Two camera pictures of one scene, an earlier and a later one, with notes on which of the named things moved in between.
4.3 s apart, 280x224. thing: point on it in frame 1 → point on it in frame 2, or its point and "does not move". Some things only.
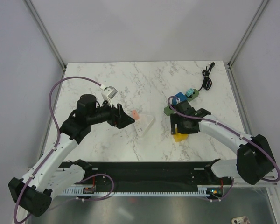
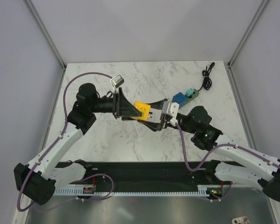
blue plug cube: [181, 97] does not move
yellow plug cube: [179, 137] → [144, 108]
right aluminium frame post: [229, 67] does not move
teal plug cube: [189, 92] does not move
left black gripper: [118, 118] → [121, 106]
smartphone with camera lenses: [241, 220] does not move
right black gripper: [175, 120] → [157, 105]
